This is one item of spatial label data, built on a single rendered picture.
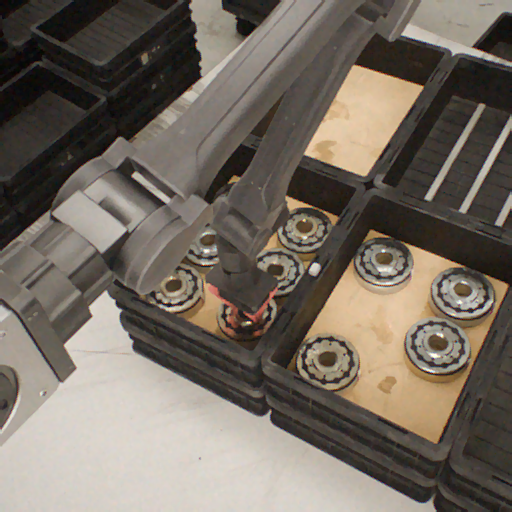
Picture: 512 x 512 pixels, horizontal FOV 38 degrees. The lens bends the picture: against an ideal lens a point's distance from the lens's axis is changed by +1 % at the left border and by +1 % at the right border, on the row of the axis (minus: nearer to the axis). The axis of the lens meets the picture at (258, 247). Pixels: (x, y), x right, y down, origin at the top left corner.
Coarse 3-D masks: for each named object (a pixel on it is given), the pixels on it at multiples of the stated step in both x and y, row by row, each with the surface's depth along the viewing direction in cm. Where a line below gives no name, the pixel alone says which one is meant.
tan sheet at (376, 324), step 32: (416, 256) 133; (352, 288) 130; (416, 288) 129; (320, 320) 127; (352, 320) 126; (384, 320) 126; (416, 320) 125; (384, 352) 122; (384, 384) 119; (416, 384) 119; (448, 384) 118; (384, 416) 116; (416, 416) 115; (448, 416) 115
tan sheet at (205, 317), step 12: (288, 204) 142; (300, 204) 142; (336, 216) 140; (276, 240) 137; (204, 276) 134; (276, 276) 133; (216, 300) 130; (204, 312) 129; (216, 312) 129; (204, 324) 128; (216, 324) 127; (252, 348) 124
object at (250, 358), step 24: (240, 144) 139; (312, 168) 134; (360, 192) 130; (120, 288) 121; (144, 312) 120; (168, 312) 118; (288, 312) 116; (192, 336) 117; (216, 336) 115; (264, 336) 114; (240, 360) 114
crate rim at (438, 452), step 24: (384, 192) 129; (360, 216) 127; (432, 216) 126; (336, 240) 124; (504, 240) 122; (312, 288) 119; (504, 312) 114; (264, 360) 112; (480, 360) 109; (288, 384) 111; (312, 384) 109; (336, 408) 108; (360, 408) 106; (456, 408) 105; (384, 432) 105; (408, 432) 104; (456, 432) 103; (432, 456) 103
